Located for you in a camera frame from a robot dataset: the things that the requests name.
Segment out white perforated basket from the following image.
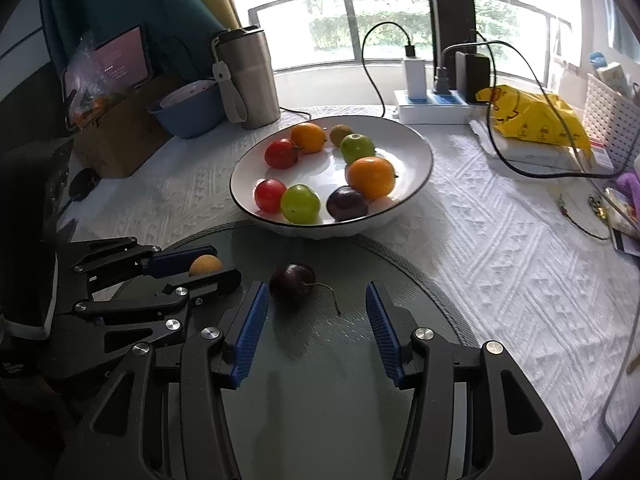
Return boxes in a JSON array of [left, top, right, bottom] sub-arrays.
[[581, 72, 640, 172]]

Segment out tablet with pink screen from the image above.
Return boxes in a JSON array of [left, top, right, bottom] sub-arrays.
[[62, 24, 154, 100]]

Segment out black charger cable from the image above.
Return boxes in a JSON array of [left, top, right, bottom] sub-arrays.
[[362, 21, 417, 119]]

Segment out black screen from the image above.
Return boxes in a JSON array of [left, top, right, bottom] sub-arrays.
[[0, 25, 67, 147]]

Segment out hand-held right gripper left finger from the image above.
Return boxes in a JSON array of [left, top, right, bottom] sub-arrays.
[[54, 281, 271, 480]]

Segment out balcony railing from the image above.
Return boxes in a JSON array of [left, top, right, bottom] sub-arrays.
[[247, 0, 572, 70]]

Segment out purple cloth pouch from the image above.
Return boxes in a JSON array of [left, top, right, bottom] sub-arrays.
[[614, 170, 640, 197]]

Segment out brown cardboard box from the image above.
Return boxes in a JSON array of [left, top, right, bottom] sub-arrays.
[[70, 72, 187, 180]]

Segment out flat white box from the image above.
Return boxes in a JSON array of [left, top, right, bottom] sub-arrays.
[[500, 137, 597, 172]]

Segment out dark window pillar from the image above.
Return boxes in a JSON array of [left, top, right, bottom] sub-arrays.
[[422, 0, 477, 81]]

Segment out blue plastic bowl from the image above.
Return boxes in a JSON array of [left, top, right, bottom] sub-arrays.
[[147, 79, 226, 140]]

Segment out dark purple plum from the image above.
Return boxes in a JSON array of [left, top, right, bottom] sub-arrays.
[[326, 186, 370, 223]]

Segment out orange kumquat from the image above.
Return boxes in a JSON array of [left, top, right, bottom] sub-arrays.
[[346, 156, 397, 201], [290, 123, 327, 154]]

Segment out yellow plastic bag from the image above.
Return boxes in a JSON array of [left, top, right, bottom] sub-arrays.
[[474, 85, 594, 152]]

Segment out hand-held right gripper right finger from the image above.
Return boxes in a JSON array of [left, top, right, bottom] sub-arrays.
[[365, 281, 584, 480]]

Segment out white and blue power strip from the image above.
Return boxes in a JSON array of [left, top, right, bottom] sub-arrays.
[[392, 88, 493, 124]]

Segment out dark cherry with stem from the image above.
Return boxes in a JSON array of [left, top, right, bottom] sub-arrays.
[[270, 263, 342, 316]]

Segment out white ceramic bowl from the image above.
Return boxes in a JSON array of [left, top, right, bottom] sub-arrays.
[[230, 115, 435, 240]]

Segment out beaded keychain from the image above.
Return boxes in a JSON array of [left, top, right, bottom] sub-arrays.
[[556, 194, 612, 241]]

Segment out black charger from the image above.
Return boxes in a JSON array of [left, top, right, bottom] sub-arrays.
[[454, 51, 491, 104]]

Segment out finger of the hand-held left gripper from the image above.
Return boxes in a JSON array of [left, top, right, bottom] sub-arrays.
[[70, 237, 219, 292], [72, 268, 243, 357]]

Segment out white textured tablecloth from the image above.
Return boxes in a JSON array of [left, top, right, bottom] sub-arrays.
[[55, 105, 640, 476]]

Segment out teal curtain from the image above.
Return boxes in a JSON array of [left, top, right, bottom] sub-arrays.
[[39, 0, 223, 83]]

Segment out clear bag of oranges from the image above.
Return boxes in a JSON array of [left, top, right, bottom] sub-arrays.
[[62, 30, 137, 132]]

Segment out stainless steel tumbler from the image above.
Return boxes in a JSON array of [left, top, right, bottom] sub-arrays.
[[210, 25, 282, 131]]

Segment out round glass turntable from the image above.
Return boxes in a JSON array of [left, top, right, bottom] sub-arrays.
[[75, 220, 477, 480]]

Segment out white charger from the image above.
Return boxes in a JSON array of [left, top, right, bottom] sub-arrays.
[[402, 57, 426, 101]]

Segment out small beige round fruit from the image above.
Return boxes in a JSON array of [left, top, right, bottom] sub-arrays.
[[188, 255, 224, 278]]

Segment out grey cable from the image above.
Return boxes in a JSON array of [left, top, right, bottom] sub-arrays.
[[599, 350, 640, 453]]

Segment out green round fruit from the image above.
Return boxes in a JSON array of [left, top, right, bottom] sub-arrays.
[[280, 184, 321, 225], [340, 133, 376, 165]]

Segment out red cherry tomato with stem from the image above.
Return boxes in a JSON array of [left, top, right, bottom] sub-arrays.
[[264, 139, 303, 170]]

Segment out long black cable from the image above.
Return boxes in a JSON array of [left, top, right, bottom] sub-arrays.
[[434, 30, 628, 179]]

